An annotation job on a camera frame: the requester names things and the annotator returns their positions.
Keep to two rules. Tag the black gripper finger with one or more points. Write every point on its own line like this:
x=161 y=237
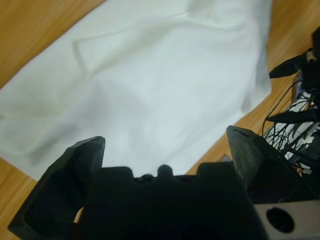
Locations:
x=262 y=170
x=60 y=185

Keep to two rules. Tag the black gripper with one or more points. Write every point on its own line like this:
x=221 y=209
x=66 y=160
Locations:
x=312 y=75

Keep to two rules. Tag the white t-shirt with black logo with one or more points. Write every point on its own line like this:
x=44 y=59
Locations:
x=137 y=87

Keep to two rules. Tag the white mount block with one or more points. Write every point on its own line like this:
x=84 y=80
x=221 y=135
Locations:
x=225 y=158

